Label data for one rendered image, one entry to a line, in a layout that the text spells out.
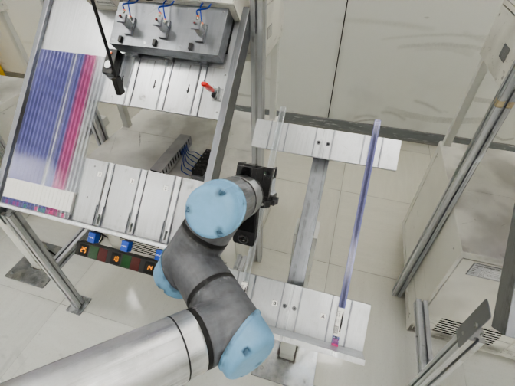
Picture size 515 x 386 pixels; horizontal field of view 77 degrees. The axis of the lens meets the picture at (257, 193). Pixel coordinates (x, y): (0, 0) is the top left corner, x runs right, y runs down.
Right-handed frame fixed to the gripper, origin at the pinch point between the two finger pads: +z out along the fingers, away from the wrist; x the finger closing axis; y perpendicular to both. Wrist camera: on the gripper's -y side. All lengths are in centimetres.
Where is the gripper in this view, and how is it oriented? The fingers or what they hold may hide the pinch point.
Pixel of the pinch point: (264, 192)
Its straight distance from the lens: 76.1
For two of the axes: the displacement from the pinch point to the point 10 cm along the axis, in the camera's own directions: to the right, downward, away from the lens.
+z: 2.4, -1.3, 9.6
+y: 1.6, -9.7, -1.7
